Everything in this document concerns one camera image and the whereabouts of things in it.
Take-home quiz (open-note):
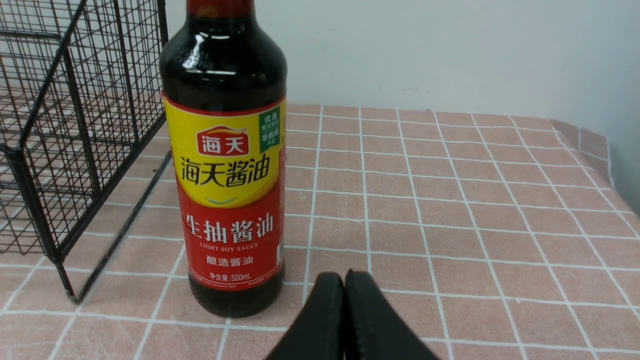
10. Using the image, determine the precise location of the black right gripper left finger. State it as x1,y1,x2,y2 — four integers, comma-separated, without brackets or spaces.
266,272,345,360

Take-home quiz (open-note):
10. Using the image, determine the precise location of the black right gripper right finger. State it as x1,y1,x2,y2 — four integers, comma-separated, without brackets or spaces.
343,269,438,360

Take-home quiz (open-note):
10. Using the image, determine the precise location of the pink checkered tablecloth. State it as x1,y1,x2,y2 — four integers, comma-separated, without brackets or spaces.
1,105,639,360

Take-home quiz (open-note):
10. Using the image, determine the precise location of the black wire mesh shelf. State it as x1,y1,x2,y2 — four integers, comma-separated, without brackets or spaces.
0,0,169,305

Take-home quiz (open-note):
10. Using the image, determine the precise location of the soy sauce bottle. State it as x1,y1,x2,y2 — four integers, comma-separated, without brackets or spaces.
159,0,288,318

